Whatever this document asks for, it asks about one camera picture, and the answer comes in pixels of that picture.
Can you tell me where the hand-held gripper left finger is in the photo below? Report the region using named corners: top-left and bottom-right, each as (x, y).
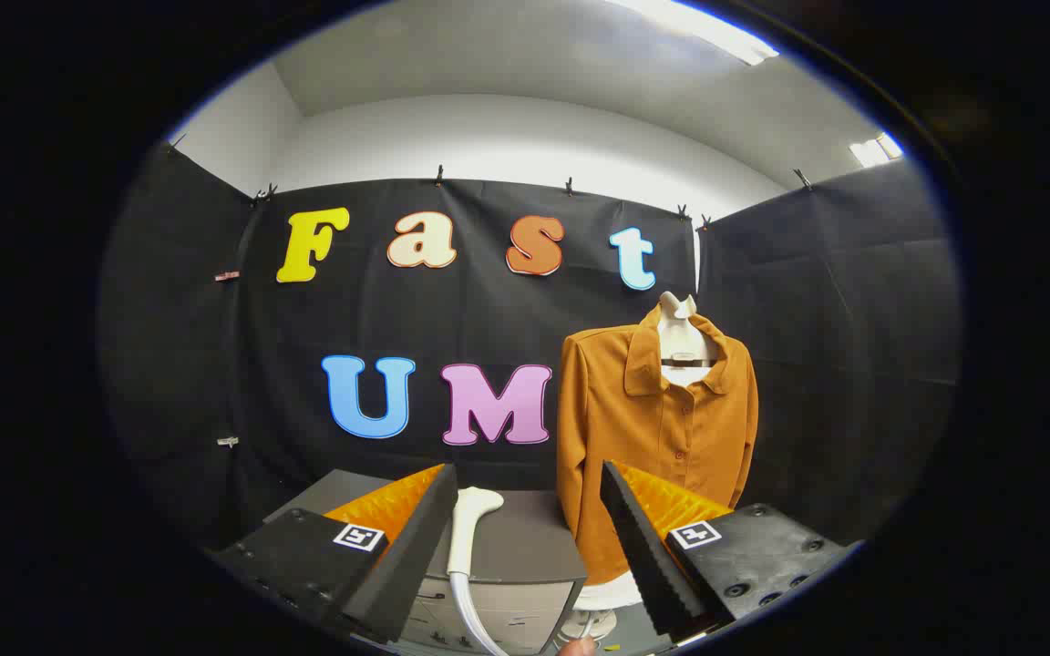
top-left (206, 463), bottom-right (458, 644)

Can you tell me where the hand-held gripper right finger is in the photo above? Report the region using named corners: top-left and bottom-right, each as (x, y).
top-left (600, 460), bottom-right (854, 643)

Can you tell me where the white garment steamer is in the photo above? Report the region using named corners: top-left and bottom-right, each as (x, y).
top-left (446, 486), bottom-right (512, 656)

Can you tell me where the orange button-up shirt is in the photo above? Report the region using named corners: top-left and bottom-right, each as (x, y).
top-left (556, 305), bottom-right (760, 587)

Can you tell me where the grey cabinet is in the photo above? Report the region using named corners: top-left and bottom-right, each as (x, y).
top-left (262, 469), bottom-right (590, 655)

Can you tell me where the white mannequin torso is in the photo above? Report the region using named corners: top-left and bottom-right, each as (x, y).
top-left (561, 292), bottom-right (719, 643)

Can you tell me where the row of black clips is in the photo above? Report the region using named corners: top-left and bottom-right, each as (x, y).
top-left (165, 132), bottom-right (813, 229)

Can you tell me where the small ceiling light panel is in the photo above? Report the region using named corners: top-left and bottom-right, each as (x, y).
top-left (849, 132), bottom-right (904, 169)

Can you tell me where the long ceiling light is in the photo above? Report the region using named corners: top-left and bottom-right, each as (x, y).
top-left (607, 0), bottom-right (779, 67)

